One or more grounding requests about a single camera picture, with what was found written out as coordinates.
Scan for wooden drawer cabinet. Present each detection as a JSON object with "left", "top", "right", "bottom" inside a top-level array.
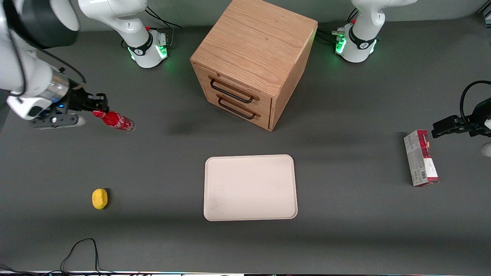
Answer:
[{"left": 190, "top": 0, "right": 318, "bottom": 132}]

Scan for black arm base cables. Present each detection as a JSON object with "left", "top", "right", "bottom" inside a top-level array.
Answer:
[
  {"left": 121, "top": 6, "right": 182, "bottom": 49},
  {"left": 316, "top": 8, "right": 359, "bottom": 43}
]

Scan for black looped table cable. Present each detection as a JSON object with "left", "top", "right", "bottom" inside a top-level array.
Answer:
[{"left": 61, "top": 238, "right": 115, "bottom": 275}]

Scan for cream plastic tray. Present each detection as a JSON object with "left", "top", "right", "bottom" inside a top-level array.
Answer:
[{"left": 203, "top": 154, "right": 298, "bottom": 222}]

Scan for grey and red carton box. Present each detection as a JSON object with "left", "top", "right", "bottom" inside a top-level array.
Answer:
[{"left": 404, "top": 130, "right": 439, "bottom": 187}]

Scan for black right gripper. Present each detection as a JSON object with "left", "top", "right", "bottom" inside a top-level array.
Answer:
[{"left": 59, "top": 82, "right": 109, "bottom": 114}]

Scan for yellow lemon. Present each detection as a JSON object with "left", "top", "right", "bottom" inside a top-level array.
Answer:
[{"left": 92, "top": 188, "right": 109, "bottom": 210}]

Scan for black left gripper cable loop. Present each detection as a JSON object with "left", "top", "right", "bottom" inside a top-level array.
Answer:
[{"left": 460, "top": 80, "right": 491, "bottom": 124}]

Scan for black right arm base cables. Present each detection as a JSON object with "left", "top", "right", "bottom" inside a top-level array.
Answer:
[{"left": 121, "top": 6, "right": 182, "bottom": 49}]

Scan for black left arm base cables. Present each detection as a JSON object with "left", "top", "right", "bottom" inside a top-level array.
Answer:
[{"left": 316, "top": 8, "right": 359, "bottom": 43}]

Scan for red coke bottle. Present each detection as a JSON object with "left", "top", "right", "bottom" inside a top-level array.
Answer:
[{"left": 92, "top": 110, "right": 136, "bottom": 133}]

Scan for black wire drawer handle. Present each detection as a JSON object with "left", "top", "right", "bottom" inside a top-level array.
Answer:
[
  {"left": 208, "top": 76, "right": 260, "bottom": 104},
  {"left": 216, "top": 94, "right": 261, "bottom": 120}
]

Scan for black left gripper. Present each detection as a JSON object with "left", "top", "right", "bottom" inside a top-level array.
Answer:
[{"left": 432, "top": 97, "right": 491, "bottom": 139}]

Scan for black right arm wrist cable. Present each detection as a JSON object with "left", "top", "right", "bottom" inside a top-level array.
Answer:
[{"left": 6, "top": 8, "right": 87, "bottom": 95}]

